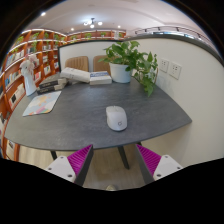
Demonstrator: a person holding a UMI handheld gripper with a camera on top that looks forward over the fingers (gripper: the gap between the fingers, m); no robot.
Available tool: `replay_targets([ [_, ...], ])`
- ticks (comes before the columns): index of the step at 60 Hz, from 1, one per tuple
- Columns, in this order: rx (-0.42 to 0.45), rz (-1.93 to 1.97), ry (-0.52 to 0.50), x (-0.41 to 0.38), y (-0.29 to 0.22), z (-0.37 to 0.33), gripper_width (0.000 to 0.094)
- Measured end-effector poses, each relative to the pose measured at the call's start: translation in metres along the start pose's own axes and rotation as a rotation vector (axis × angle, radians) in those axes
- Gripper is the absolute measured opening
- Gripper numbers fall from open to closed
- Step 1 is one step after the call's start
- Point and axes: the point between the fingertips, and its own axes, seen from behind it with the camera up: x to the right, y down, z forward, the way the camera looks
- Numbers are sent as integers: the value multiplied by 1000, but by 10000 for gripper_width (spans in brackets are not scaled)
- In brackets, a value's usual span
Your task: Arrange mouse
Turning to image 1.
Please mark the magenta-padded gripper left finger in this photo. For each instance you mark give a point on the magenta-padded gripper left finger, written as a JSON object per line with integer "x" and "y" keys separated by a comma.
{"x": 63, "y": 166}

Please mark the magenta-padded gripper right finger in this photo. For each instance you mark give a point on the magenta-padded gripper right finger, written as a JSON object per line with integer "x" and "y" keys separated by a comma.
{"x": 163, "y": 165}

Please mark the white computer mouse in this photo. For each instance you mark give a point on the white computer mouse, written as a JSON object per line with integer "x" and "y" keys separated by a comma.
{"x": 116, "y": 119}

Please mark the pastel printed mouse pad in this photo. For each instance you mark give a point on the pastel printed mouse pad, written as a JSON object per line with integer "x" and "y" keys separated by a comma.
{"x": 41, "y": 103}

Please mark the black table leg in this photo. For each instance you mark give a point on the black table leg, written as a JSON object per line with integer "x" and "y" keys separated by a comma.
{"x": 53, "y": 155}
{"x": 123, "y": 157}

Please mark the thin dark hardcover book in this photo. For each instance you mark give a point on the thin dark hardcover book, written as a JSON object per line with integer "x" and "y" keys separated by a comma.
{"x": 46, "y": 90}

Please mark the thick dark hardcover book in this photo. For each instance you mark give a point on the thick dark hardcover book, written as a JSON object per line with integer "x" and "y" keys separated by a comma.
{"x": 51, "y": 83}

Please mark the white vase with pink flowers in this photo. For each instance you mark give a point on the white vase with pink flowers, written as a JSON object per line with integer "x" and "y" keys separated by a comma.
{"x": 30, "y": 83}

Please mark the white paperback book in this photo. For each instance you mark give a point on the white paperback book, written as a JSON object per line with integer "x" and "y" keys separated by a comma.
{"x": 76, "y": 74}

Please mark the blue and white book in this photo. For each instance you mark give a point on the blue and white book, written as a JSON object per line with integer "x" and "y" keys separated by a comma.
{"x": 100, "y": 78}

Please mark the green plant in white pot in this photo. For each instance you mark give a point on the green plant in white pot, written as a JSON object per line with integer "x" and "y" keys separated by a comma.
{"x": 120, "y": 71}

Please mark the tan upholstered chair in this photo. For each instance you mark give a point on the tan upholstered chair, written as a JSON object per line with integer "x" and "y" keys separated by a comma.
{"x": 77, "y": 63}
{"x": 100, "y": 64}

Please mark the orange wooden bookshelf unit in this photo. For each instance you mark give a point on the orange wooden bookshelf unit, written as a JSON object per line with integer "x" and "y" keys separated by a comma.
{"x": 15, "y": 66}

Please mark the ceiling lamp with round bulbs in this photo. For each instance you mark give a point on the ceiling lamp with round bulbs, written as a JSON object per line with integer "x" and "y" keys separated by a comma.
{"x": 92, "y": 23}

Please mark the white wall socket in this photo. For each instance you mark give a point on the white wall socket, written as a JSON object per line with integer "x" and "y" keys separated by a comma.
{"x": 163, "y": 65}
{"x": 175, "y": 70}

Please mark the black ceiling track light rail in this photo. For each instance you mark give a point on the black ceiling track light rail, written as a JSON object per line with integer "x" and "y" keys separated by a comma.
{"x": 173, "y": 30}

